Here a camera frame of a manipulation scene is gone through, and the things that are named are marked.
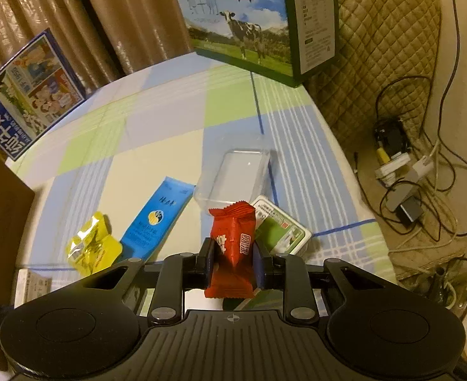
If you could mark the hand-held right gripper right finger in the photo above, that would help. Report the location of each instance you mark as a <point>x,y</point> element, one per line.
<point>260,270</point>

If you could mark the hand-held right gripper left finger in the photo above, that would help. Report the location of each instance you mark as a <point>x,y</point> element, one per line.
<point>205,264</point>

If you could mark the red snack packet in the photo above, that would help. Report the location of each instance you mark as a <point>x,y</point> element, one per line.
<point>233,254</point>

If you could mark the green tissue packet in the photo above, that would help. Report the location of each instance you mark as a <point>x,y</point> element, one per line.
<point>285,230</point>

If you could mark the blue cream tube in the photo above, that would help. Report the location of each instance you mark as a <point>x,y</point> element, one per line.
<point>154,222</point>

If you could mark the yellow snack packet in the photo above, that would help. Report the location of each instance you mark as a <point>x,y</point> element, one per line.
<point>92,250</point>

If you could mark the white green toothpaste box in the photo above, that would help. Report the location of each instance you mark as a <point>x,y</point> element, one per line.
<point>35,285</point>

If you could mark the brown box with white inside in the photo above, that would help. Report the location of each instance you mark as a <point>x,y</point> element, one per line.
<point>3,226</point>

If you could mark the clear plastic box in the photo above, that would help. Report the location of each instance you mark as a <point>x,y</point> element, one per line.
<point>237,178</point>

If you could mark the black power adapter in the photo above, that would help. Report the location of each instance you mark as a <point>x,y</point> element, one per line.
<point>410,211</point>

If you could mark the white power strip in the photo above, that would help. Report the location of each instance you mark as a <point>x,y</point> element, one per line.
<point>392,170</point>

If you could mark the green milk carton box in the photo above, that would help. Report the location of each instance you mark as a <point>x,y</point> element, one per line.
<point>237,27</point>

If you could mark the blue milk carton box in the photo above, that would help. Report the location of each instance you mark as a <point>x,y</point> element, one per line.
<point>27,99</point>

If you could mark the quilted beige chair cover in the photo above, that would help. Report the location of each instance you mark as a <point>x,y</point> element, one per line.
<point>384,47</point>

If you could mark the beige patterned curtain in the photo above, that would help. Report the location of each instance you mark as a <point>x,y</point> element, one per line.
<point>98,16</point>

